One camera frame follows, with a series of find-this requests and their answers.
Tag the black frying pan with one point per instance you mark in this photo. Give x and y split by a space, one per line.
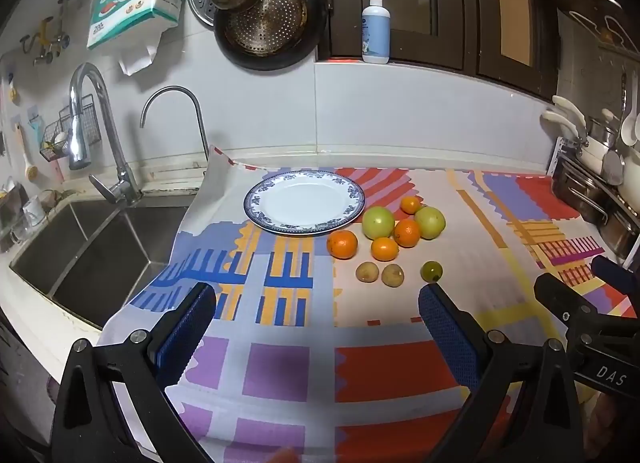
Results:
315 18

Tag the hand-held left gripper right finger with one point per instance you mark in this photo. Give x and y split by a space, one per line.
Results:
445 328

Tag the blue-rimmed white plate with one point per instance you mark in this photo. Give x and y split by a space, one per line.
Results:
305 203

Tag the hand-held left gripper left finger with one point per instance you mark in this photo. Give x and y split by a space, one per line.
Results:
192 323

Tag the chrome pull-out kitchen faucet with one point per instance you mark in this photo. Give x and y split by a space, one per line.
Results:
80 143

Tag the thin gooseneck faucet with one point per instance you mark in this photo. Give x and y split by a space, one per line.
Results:
172 89

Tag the white and blue pump bottle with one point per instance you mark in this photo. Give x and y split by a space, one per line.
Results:
375 30

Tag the brass perforated strainer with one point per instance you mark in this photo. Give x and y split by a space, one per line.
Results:
270 23

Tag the dark brown window frame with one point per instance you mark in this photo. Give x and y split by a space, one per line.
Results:
460 3

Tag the green apple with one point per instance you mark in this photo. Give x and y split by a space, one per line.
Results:
431 222
378 222

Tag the small brown fruit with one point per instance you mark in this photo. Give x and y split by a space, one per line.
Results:
392 275
366 272

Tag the stainless steel sink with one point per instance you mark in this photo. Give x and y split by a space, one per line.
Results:
100 263

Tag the bicycle-shaped wall hook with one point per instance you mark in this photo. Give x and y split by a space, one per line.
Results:
45 35

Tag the white mug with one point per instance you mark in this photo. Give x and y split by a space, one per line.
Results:
34 210

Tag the white spoon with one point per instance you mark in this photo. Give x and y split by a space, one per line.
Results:
630 130

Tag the small green fruit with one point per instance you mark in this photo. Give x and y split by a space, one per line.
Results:
431 272

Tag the mandarin orange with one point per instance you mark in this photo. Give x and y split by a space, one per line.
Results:
411 205
407 233
384 249
342 244

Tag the yellow-tipped dish brush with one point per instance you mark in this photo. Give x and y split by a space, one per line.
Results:
31 170

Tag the dark range hood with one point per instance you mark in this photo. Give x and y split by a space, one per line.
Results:
595 18

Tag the stainless steel pot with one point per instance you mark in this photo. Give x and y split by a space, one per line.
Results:
580 188

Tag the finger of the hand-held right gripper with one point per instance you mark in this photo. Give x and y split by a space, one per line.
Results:
555 295
617 275

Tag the colourful printed tablecloth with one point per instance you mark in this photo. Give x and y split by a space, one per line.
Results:
390 303

